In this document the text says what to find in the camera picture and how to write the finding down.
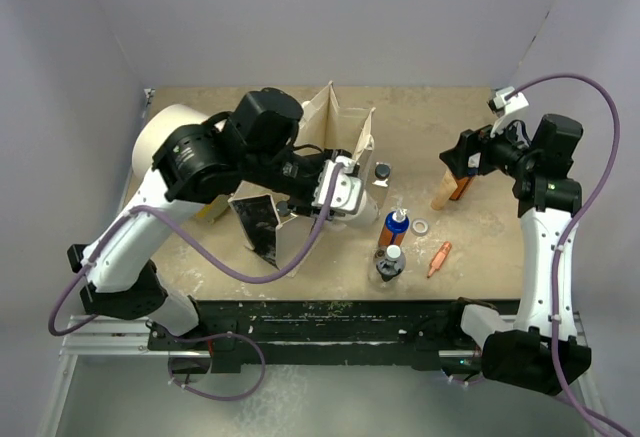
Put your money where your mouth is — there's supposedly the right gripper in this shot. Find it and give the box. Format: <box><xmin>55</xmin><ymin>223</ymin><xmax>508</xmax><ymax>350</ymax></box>
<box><xmin>441</xmin><ymin>112</ymin><xmax>538</xmax><ymax>180</ymax></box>

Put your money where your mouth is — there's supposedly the canvas tote bag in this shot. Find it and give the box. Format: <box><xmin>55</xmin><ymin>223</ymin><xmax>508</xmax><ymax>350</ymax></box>
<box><xmin>229</xmin><ymin>83</ymin><xmax>379</xmax><ymax>272</ymax></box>

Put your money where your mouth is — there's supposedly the clear square bottle dark cap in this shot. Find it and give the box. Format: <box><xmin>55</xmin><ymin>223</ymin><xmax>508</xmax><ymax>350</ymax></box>
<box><xmin>373</xmin><ymin>162</ymin><xmax>392</xmax><ymax>188</ymax></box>

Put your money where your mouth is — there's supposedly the small clear bottle white cap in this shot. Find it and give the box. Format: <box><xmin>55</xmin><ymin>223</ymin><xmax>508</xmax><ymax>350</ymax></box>
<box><xmin>368</xmin><ymin>245</ymin><xmax>406</xmax><ymax>289</ymax></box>

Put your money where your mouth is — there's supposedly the white bottle beige cap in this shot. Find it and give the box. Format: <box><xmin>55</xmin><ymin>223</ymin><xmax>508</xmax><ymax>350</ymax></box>
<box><xmin>343</xmin><ymin>191</ymin><xmax>379</xmax><ymax>228</ymax></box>

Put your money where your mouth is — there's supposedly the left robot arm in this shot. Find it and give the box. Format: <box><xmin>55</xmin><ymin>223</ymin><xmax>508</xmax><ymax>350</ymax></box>
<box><xmin>68</xmin><ymin>88</ymin><xmax>335</xmax><ymax>349</ymax></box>

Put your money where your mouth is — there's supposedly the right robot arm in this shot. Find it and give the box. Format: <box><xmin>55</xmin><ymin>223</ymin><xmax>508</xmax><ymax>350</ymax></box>
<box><xmin>440</xmin><ymin>114</ymin><xmax>592</xmax><ymax>396</ymax></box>

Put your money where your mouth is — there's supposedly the beige tube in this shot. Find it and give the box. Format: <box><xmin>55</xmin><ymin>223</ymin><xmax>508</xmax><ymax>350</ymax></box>
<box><xmin>431</xmin><ymin>169</ymin><xmax>457</xmax><ymax>211</ymax></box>

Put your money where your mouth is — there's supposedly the orange bottle blue pump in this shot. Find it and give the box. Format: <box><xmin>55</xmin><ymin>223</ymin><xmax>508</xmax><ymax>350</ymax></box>
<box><xmin>378</xmin><ymin>208</ymin><xmax>410</xmax><ymax>247</ymax></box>

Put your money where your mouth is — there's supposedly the white round container orange lid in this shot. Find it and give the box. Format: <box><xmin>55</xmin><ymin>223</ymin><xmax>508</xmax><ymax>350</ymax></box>
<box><xmin>131</xmin><ymin>102</ymin><xmax>231</xmax><ymax>223</ymax></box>

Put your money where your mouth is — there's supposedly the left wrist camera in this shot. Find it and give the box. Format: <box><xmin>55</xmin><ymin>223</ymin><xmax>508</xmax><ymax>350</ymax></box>
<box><xmin>311</xmin><ymin>156</ymin><xmax>364</xmax><ymax>220</ymax></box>

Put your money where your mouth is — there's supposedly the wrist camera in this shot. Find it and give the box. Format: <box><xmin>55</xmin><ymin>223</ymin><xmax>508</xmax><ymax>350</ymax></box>
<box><xmin>488</xmin><ymin>87</ymin><xmax>529</xmax><ymax>137</ymax></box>
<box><xmin>311</xmin><ymin>156</ymin><xmax>364</xmax><ymax>220</ymax></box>

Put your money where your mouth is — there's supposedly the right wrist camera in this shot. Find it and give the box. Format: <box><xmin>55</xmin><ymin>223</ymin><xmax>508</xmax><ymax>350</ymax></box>
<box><xmin>488</xmin><ymin>87</ymin><xmax>529</xmax><ymax>137</ymax></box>

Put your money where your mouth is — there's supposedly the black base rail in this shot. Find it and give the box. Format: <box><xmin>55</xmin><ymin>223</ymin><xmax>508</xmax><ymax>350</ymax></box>
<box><xmin>149</xmin><ymin>300</ymin><xmax>481</xmax><ymax>376</ymax></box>

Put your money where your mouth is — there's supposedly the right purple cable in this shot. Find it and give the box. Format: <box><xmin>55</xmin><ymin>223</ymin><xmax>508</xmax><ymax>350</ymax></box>
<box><xmin>509</xmin><ymin>73</ymin><xmax>636</xmax><ymax>437</ymax></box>

